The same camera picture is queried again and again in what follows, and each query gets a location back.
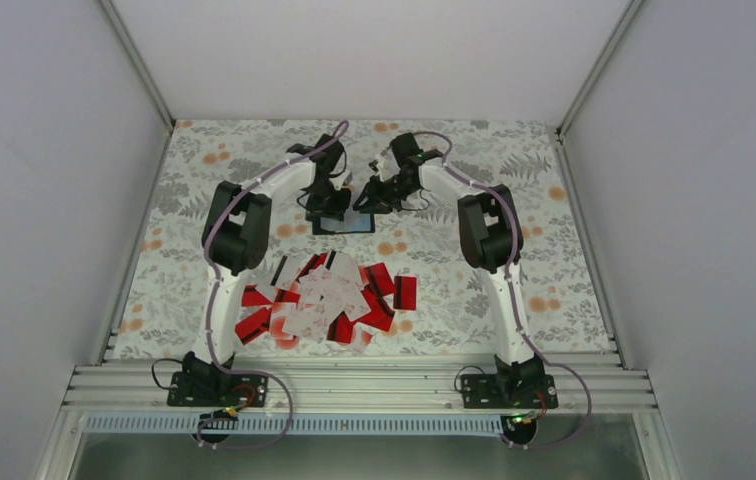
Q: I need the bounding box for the red card centre right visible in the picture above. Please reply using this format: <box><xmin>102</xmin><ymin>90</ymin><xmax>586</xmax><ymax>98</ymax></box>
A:
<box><xmin>363</xmin><ymin>263</ymin><xmax>395</xmax><ymax>297</ymax></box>

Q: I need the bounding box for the red card lower right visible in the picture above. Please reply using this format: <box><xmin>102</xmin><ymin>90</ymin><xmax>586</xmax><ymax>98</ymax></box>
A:
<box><xmin>356</xmin><ymin>298</ymin><xmax>395</xmax><ymax>332</ymax></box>

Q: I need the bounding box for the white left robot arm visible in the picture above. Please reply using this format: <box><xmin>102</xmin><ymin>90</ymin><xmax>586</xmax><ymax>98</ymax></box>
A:
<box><xmin>192</xmin><ymin>130</ymin><xmax>352</xmax><ymax>405</ymax></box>

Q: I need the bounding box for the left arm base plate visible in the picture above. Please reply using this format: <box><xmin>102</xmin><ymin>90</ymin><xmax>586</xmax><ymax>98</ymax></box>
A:
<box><xmin>166</xmin><ymin>372</ymin><xmax>269</xmax><ymax>408</ymax></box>

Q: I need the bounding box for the white floral card centre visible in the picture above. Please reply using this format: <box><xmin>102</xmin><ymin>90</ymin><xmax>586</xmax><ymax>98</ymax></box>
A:
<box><xmin>296</xmin><ymin>265</ymin><xmax>369</xmax><ymax>315</ymax></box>

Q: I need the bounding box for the floral patterned table mat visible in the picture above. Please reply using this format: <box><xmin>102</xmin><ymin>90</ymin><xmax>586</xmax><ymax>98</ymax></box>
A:
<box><xmin>113</xmin><ymin>120</ymin><xmax>611</xmax><ymax>359</ymax></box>

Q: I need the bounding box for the red card far right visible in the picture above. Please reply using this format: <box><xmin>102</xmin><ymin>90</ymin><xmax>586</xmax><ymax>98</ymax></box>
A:
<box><xmin>393</xmin><ymin>275</ymin><xmax>418</xmax><ymax>311</ymax></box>

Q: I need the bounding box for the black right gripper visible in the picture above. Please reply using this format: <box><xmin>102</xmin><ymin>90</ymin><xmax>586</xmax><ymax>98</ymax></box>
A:
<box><xmin>353</xmin><ymin>173</ymin><xmax>418</xmax><ymax>214</ymax></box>

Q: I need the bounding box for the slotted cable duct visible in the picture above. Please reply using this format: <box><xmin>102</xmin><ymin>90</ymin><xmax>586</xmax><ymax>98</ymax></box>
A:
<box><xmin>81</xmin><ymin>412</ymin><xmax>503</xmax><ymax>437</ymax></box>

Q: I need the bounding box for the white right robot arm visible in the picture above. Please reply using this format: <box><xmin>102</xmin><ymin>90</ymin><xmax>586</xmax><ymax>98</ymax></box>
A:
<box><xmin>353</xmin><ymin>132</ymin><xmax>545</xmax><ymax>407</ymax></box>

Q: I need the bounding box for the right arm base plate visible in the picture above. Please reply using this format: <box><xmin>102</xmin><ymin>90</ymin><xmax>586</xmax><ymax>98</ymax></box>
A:
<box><xmin>459</xmin><ymin>374</ymin><xmax>559</xmax><ymax>410</ymax></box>

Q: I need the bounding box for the black card holder wallet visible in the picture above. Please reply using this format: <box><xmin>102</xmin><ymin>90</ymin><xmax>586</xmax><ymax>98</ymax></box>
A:
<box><xmin>312</xmin><ymin>210</ymin><xmax>375</xmax><ymax>236</ymax></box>

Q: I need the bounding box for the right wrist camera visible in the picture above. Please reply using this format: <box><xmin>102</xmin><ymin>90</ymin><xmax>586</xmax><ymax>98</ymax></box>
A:
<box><xmin>369</xmin><ymin>154</ymin><xmax>392</xmax><ymax>181</ymax></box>

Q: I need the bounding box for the aluminium frame post right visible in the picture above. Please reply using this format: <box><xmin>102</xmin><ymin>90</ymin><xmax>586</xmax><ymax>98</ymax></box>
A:
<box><xmin>555</xmin><ymin>0</ymin><xmax>646</xmax><ymax>138</ymax></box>

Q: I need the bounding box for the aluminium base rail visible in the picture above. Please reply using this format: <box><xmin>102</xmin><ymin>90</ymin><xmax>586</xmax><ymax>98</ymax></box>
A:
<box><xmin>62</xmin><ymin>355</ymin><xmax>658</xmax><ymax>414</ymax></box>

